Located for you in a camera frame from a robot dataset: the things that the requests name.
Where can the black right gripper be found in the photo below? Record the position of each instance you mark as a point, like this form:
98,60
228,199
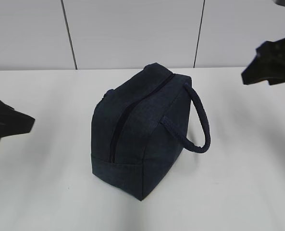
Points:
269,64

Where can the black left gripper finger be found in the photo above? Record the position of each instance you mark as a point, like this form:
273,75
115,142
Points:
13,122

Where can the navy blue lunch bag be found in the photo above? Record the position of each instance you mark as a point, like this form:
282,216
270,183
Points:
139,129

